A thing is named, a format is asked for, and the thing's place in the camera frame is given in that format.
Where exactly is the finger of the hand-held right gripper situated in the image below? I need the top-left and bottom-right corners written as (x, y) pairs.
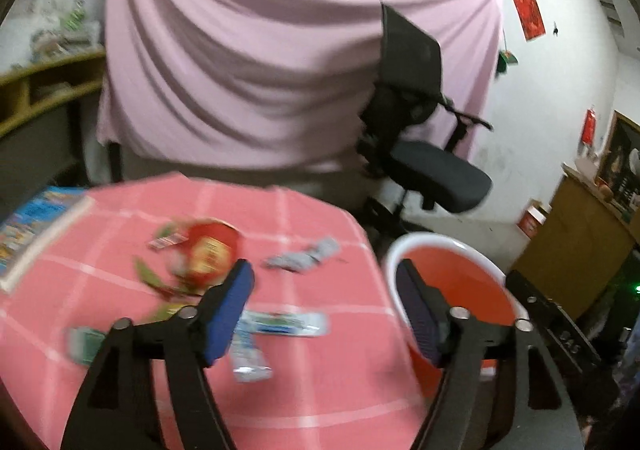
top-left (505, 270), bottom-right (558, 328)

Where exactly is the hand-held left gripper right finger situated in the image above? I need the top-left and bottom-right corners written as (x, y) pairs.
top-left (396, 258), bottom-right (583, 450)

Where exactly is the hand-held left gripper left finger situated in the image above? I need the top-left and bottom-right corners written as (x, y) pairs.
top-left (60, 258), bottom-right (257, 450)

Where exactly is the clear wrapper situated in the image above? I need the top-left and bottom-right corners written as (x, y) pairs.
top-left (230, 330), bottom-right (273, 383)

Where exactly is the white and blue wrapper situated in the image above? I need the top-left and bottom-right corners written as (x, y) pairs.
top-left (240, 310), bottom-right (331, 338)

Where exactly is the orange bin with white rim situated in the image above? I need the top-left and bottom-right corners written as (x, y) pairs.
top-left (382, 232), bottom-right (530, 398)

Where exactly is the red snack cup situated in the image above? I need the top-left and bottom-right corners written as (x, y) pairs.
top-left (172, 217), bottom-right (241, 293)

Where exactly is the grey mesh sock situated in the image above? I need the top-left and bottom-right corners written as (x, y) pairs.
top-left (262, 236), bottom-right (342, 276)

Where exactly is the long green wrapper strip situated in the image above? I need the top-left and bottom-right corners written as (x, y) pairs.
top-left (132, 255), bottom-right (201, 303)

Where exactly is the green wrapper with barcode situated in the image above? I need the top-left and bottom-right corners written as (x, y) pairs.
top-left (146, 221), bottom-right (188, 251)

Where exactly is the green square packet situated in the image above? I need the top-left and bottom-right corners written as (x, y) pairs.
top-left (66, 326), bottom-right (108, 367)

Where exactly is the wooden cabinet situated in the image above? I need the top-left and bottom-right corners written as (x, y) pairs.
top-left (510, 162), bottom-right (640, 321)

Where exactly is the red and white box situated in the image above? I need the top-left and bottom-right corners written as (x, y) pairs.
top-left (517, 200), bottom-right (549, 237)

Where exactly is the pink checked tablecloth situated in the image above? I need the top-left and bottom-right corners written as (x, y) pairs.
top-left (0, 172), bottom-right (436, 450)

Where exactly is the black office chair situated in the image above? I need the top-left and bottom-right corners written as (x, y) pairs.
top-left (354, 2), bottom-right (493, 243)

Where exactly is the dark framed picture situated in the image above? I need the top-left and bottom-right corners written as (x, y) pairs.
top-left (597, 110), bottom-right (640, 221)

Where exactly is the small red hanging ornament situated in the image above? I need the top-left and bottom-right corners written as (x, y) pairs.
top-left (581, 107), bottom-right (598, 146)

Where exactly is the blue illustrated book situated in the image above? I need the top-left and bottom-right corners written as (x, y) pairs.
top-left (0, 186), bottom-right (96, 293)

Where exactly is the green hanging decoration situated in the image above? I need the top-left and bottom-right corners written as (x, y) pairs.
top-left (495, 49), bottom-right (519, 77)

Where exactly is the pink draped curtain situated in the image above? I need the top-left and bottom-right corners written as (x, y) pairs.
top-left (96, 0), bottom-right (505, 173)

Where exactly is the wooden shelf unit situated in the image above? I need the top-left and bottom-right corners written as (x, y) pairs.
top-left (0, 47), bottom-right (108, 141)

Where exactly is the clutter of shelf ornaments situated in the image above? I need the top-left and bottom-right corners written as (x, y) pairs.
top-left (30, 0), bottom-right (102, 62)

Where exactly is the red wall poster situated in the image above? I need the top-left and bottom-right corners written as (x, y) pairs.
top-left (512, 0), bottom-right (546, 42)

